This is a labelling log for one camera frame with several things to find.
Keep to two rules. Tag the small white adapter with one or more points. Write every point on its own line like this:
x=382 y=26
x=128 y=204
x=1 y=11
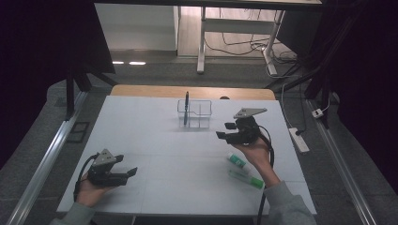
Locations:
x=317 y=113

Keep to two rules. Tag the aluminium rail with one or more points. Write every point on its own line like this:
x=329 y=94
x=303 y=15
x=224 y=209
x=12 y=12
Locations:
x=341 y=162
x=47 y=162

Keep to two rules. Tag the person's left hand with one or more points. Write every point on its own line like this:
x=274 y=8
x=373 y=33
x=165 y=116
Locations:
x=89 y=193

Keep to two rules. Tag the wooden table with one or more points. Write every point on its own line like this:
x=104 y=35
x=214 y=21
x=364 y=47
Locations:
x=150 y=92

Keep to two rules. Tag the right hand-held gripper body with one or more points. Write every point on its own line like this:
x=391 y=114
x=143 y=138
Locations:
x=245 y=129

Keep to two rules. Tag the white green glue stick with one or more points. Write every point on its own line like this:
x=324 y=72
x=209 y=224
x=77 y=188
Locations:
x=237 y=162

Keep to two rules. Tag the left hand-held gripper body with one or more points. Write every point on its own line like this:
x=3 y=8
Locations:
x=104 y=176

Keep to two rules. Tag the green capped translucent marker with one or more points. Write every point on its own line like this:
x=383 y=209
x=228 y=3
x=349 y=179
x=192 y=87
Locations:
x=247 y=179

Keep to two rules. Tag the clear plastic pen organizer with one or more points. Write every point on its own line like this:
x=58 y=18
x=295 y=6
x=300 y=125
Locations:
x=195 y=114

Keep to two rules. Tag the person's right hand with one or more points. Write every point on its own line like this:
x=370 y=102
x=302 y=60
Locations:
x=259 y=159

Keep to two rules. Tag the blue pen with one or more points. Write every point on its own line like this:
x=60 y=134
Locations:
x=186 y=108

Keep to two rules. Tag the black metal stand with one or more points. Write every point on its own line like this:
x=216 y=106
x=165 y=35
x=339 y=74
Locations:
x=70 y=93
x=322 y=90

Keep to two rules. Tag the white desk frame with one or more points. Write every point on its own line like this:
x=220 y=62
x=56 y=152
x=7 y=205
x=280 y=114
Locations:
x=237 y=25

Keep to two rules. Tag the white power strip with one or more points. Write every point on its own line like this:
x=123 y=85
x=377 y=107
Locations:
x=299 y=139

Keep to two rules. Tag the black rectangular floor frame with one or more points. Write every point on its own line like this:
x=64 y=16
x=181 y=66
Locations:
x=78 y=132

